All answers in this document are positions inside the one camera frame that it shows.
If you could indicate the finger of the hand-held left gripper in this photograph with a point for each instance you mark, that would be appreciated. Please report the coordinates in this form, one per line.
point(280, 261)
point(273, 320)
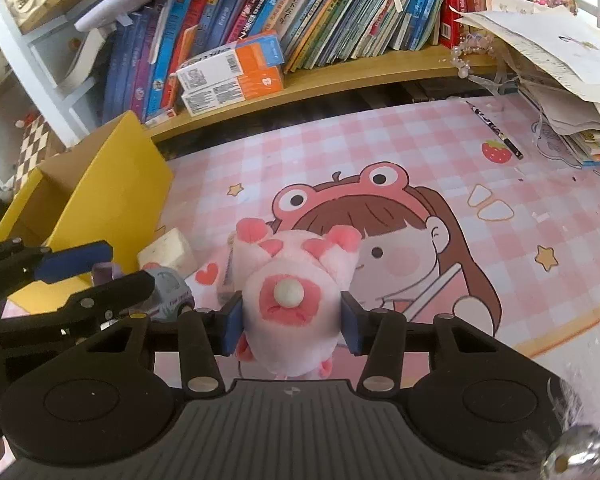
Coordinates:
point(110, 295)
point(75, 260)

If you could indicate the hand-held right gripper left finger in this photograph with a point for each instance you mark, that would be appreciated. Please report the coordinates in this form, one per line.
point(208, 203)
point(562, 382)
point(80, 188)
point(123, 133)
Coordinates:
point(232, 327)

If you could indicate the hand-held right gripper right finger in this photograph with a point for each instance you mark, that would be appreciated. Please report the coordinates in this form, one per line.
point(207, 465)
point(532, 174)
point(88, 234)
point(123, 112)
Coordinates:
point(352, 327)

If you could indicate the grey purple toy car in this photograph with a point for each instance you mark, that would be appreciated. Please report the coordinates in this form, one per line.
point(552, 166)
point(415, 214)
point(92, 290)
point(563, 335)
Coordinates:
point(172, 292)

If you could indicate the plain white foam block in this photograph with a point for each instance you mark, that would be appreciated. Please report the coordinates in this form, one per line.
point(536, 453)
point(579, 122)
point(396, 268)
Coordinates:
point(167, 250)

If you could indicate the yellow cardboard box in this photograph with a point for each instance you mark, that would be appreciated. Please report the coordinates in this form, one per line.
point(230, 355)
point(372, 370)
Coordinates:
point(115, 195)

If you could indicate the pink plush pig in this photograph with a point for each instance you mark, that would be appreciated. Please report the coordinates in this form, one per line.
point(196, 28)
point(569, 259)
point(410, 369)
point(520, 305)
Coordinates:
point(290, 270)

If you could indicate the brown white chessboard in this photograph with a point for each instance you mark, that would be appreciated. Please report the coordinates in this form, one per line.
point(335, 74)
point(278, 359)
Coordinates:
point(35, 145)

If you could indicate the pink cartoon desk mat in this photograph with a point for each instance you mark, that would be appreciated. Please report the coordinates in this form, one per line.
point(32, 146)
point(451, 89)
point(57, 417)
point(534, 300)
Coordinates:
point(430, 160)

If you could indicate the white wooden bookshelf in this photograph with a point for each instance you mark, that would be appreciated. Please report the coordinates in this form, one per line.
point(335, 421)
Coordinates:
point(40, 70)

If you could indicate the person's furry cuff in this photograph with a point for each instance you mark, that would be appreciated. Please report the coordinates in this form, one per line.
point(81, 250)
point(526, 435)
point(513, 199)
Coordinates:
point(565, 405)

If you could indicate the orange white carton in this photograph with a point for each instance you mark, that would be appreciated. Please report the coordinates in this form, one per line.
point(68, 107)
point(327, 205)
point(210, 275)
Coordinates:
point(230, 95)
point(230, 60)

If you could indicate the dark patterned pencil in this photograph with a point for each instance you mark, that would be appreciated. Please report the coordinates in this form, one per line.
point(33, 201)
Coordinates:
point(495, 130)

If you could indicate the white light bar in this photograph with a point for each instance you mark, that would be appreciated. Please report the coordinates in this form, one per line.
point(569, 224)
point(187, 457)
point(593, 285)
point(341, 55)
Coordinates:
point(110, 12)

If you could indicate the pearl bead headband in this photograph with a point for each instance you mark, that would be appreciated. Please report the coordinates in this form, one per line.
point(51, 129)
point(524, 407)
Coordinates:
point(467, 55)

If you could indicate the row of books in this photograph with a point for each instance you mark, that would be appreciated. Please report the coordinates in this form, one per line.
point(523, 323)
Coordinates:
point(330, 10)

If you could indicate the stack of papers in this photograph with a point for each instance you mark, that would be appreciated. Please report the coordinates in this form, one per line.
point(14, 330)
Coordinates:
point(555, 60)

